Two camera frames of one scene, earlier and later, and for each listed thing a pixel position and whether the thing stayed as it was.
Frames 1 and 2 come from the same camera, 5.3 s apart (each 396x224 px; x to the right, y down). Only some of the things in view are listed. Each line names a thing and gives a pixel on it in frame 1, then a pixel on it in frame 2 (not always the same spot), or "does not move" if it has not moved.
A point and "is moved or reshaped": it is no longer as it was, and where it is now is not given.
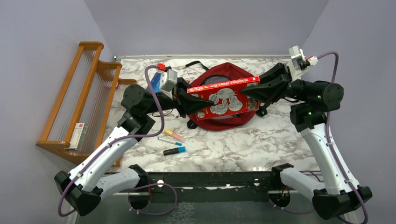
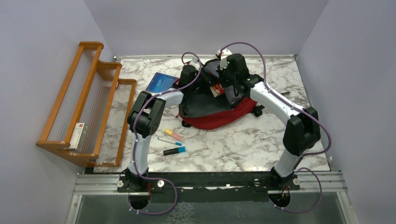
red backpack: x=222 y=73 is moved or reshaped
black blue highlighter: x=180 y=150 does not move
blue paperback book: x=155 y=83 does not move
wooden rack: x=85 y=115 does not move
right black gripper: x=273 y=89 to x=220 y=73
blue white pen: x=175 y=143 does not move
